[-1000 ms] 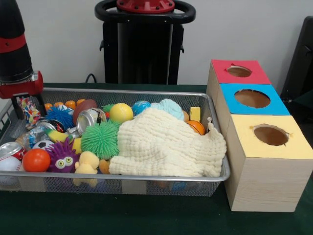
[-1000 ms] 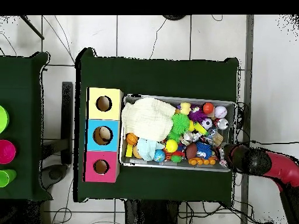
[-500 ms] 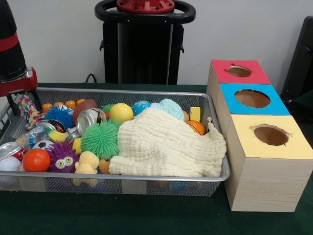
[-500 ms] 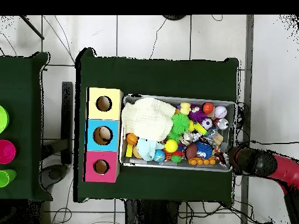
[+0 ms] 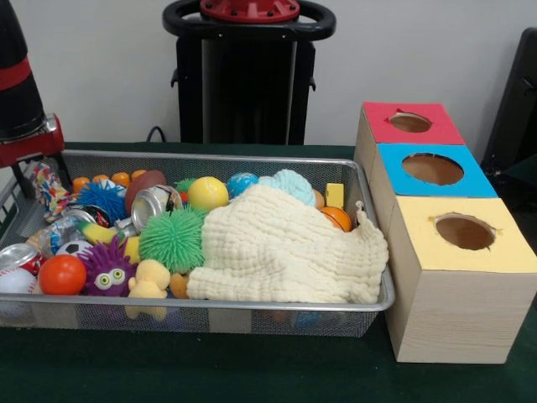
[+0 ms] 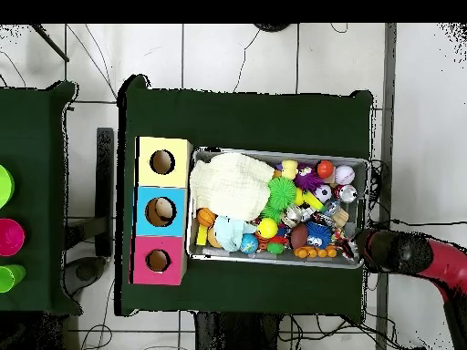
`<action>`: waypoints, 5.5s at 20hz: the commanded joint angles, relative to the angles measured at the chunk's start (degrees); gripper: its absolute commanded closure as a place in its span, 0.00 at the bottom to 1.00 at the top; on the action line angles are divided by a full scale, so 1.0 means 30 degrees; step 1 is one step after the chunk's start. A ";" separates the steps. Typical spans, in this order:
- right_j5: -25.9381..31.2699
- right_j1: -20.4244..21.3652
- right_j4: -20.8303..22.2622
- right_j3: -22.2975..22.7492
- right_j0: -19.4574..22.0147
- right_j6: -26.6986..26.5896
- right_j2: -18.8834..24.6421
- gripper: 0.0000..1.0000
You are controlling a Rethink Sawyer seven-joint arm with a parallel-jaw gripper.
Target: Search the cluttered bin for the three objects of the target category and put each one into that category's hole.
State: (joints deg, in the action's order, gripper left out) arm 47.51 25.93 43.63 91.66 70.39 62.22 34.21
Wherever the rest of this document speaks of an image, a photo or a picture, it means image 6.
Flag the silver mesh bin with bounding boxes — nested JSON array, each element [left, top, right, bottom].
[[185, 146, 371, 270]]

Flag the black round fixture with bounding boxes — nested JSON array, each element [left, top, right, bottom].
[[254, 23, 292, 33]]

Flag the green spiky rubber ball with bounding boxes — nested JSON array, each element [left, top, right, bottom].
[[266, 176, 297, 212]]

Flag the lime green plastic cup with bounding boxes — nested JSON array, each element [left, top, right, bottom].
[[0, 263, 27, 293], [0, 164, 16, 210]]

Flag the cream muslin cloth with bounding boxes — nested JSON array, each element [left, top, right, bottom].
[[189, 151, 275, 222]]

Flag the dark green table cloth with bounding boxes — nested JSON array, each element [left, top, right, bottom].
[[115, 74, 374, 324], [0, 80, 83, 315]]

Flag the grey stand base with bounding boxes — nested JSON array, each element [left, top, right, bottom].
[[62, 255, 108, 297]]

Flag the white baseball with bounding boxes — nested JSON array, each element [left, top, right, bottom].
[[334, 165, 356, 186]]

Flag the light blue fluffy cloth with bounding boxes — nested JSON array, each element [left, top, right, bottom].
[[212, 215, 258, 252]]

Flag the black diagonal rod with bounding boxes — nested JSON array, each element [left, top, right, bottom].
[[30, 23, 70, 63]]

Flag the yellow plush duck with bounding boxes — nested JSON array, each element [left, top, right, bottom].
[[279, 159, 299, 180]]

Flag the black upright panel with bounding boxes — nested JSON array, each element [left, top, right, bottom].
[[95, 127, 115, 258]]

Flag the purple spiky monster toy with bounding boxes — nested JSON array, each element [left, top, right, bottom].
[[293, 162, 325, 192]]

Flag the wooden three-hole box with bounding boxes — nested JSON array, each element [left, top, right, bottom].
[[129, 136, 193, 286]]

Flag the black power cable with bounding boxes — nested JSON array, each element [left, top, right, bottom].
[[366, 217, 467, 230]]

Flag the pink plastic cup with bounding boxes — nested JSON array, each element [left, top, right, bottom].
[[0, 217, 26, 257]]

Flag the orange smooth ball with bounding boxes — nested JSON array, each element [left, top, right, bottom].
[[316, 160, 336, 180]]

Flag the brown toy football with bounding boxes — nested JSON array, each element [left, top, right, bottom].
[[289, 221, 310, 251]]

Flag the yellow smooth ball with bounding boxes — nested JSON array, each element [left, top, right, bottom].
[[256, 217, 279, 240]]

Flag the blue spiky rubber ball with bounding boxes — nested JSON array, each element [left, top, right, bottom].
[[305, 220, 334, 249]]

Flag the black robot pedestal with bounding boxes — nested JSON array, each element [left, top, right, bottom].
[[194, 312, 283, 350]]

